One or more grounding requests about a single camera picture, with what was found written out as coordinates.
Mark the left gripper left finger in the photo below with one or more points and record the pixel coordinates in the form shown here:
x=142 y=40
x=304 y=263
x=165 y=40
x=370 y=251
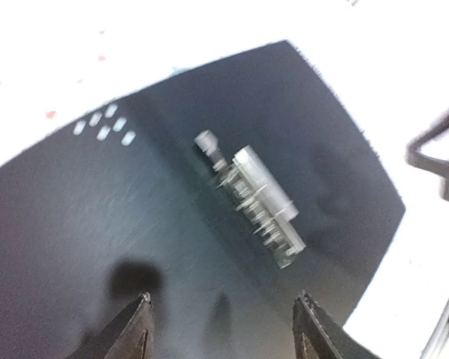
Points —
x=129 y=335

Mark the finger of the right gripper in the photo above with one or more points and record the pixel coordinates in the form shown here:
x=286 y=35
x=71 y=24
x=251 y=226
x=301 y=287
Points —
x=430 y=152

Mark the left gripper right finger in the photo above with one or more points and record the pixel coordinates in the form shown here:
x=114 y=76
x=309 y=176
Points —
x=317 y=335

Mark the black clip folder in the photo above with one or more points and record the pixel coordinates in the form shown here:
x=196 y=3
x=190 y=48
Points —
x=90 y=220

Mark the silver folder clip mechanism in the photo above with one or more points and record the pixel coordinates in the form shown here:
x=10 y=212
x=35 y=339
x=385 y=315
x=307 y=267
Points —
x=258 y=196

